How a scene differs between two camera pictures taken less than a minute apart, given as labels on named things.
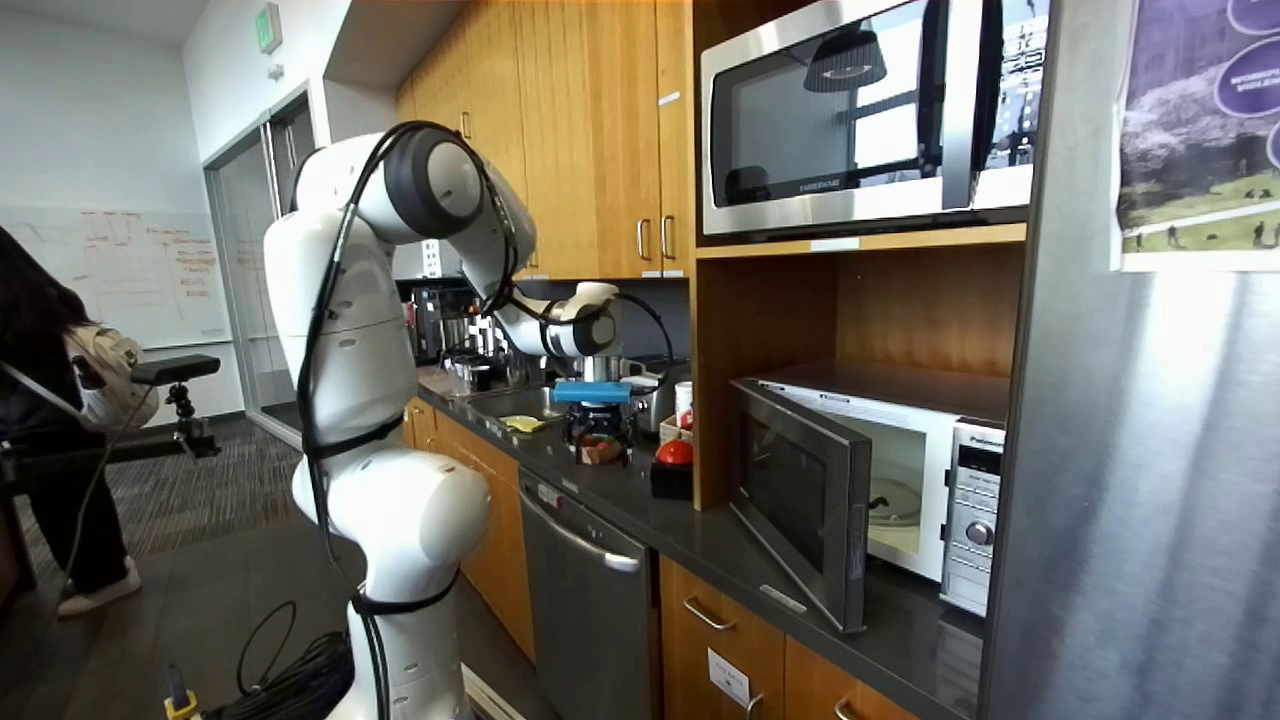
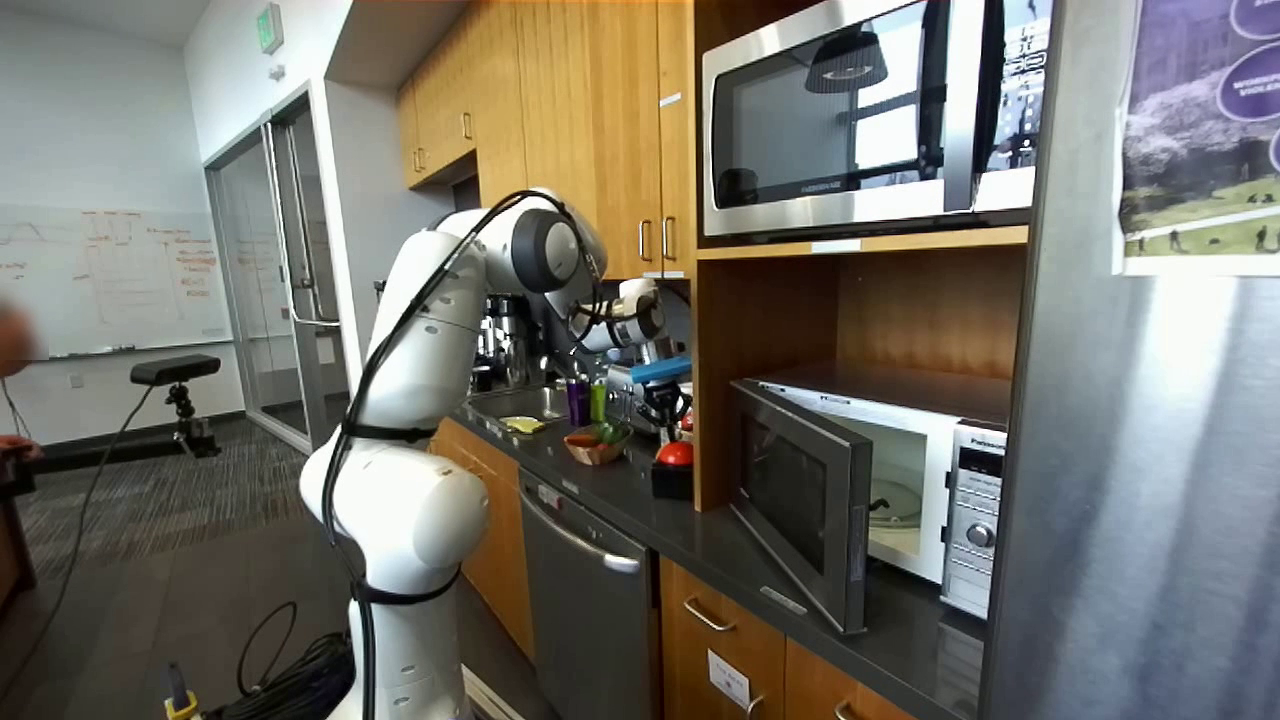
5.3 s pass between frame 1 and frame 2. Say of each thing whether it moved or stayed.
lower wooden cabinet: stayed
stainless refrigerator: stayed
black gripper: moved
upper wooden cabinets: stayed
